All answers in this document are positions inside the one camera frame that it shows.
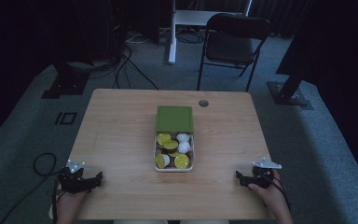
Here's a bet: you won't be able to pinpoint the white desk frame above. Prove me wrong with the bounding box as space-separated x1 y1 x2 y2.
167 0 254 65

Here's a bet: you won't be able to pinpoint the white storage box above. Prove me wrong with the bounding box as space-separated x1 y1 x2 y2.
153 130 196 173

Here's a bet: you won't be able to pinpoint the person's left hand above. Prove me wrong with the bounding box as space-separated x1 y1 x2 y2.
55 189 88 213

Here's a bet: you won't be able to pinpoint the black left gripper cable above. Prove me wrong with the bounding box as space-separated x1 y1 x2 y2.
0 152 63 224

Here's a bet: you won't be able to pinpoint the dark curtain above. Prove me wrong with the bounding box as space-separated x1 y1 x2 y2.
274 0 358 194

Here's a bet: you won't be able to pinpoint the pile of yellow-lidded capsules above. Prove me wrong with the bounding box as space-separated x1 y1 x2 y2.
155 132 194 170

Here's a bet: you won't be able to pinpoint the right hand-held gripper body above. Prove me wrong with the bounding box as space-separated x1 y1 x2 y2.
247 157 283 189

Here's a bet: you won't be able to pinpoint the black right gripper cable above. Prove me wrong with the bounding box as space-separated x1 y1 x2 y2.
260 174 292 211

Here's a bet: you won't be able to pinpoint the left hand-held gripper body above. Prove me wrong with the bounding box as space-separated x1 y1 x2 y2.
57 160 91 194

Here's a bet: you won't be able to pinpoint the person's right hand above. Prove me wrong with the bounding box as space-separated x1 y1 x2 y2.
248 169 289 210

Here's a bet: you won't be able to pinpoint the green box lid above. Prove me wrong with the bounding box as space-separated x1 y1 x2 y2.
154 105 195 133

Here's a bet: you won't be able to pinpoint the black floor cables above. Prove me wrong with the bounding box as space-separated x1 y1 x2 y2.
88 43 160 91

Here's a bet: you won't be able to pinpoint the black folding chair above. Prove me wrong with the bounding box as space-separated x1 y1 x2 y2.
196 12 272 93

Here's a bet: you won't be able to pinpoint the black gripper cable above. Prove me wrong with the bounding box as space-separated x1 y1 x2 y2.
0 152 63 224
260 174 292 211

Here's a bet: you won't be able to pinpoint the black stand with base plate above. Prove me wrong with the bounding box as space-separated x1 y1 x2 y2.
40 60 91 100
267 66 315 111

